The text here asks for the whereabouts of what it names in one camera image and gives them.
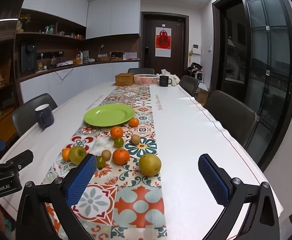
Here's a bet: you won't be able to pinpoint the white plastic basket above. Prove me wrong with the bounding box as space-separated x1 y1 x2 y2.
134 74 160 85

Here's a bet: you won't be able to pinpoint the white wall cabinets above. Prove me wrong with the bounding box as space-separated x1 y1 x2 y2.
22 0 141 40

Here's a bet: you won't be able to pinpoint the thin dark cable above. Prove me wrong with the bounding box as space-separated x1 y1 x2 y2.
55 66 74 81

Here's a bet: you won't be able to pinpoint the white crumpled cloth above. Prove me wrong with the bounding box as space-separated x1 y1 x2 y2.
169 74 181 87

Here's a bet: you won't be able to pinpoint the dark bag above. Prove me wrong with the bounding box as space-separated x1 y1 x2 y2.
188 63 203 80

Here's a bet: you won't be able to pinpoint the white counter cabinets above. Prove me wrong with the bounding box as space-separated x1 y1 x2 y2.
19 60 140 103

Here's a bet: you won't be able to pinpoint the dark brown door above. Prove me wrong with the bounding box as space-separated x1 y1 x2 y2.
141 12 188 74

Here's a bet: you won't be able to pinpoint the red-orange tomato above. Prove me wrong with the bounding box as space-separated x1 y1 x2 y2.
112 148 130 165

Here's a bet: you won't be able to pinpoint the navy blue mug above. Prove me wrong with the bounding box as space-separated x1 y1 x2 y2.
35 104 55 130

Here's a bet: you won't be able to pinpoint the dark grey chair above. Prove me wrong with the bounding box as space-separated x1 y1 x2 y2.
12 93 58 138
204 90 258 153
127 68 155 75
179 75 200 97

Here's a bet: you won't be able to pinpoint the black framed glass door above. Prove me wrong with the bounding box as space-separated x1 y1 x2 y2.
243 0 292 165

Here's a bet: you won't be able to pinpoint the patterned table runner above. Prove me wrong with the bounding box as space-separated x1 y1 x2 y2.
42 84 167 240

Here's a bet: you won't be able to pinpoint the black water dispenser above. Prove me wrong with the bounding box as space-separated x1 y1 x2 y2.
21 44 38 73

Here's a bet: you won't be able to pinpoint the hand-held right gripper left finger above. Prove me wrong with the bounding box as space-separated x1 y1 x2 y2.
16 153 98 240

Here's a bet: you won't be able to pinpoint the green apple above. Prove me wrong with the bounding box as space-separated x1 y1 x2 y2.
69 146 88 165

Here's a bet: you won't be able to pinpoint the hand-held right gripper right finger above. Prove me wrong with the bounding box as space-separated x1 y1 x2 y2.
198 153 280 240

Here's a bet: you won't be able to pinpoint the green plate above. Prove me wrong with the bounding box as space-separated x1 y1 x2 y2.
83 104 136 127

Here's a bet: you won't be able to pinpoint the woven wicker basket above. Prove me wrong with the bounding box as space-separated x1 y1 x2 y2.
115 73 136 86

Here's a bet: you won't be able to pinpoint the black mug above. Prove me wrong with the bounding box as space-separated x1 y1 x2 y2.
159 75 173 87

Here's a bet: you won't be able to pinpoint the red and white wall poster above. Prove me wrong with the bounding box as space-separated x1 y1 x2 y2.
155 27 172 57

